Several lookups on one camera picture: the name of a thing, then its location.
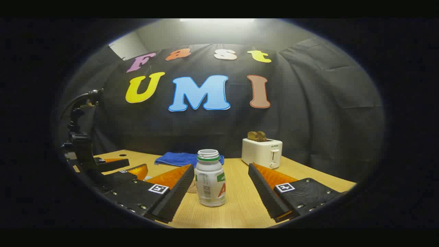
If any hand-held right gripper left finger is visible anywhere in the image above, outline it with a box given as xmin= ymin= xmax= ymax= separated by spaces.
xmin=105 ymin=164 xmax=195 ymax=223

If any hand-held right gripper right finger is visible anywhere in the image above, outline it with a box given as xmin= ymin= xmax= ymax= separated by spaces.
xmin=248 ymin=163 xmax=343 ymax=223

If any white water bottle green ring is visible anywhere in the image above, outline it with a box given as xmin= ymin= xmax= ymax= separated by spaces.
xmin=194 ymin=149 xmax=226 ymax=207

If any blue towel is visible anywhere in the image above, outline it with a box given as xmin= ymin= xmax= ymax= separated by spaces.
xmin=154 ymin=152 xmax=225 ymax=168

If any white toaster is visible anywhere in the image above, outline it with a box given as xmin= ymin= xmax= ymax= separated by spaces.
xmin=241 ymin=138 xmax=283 ymax=169

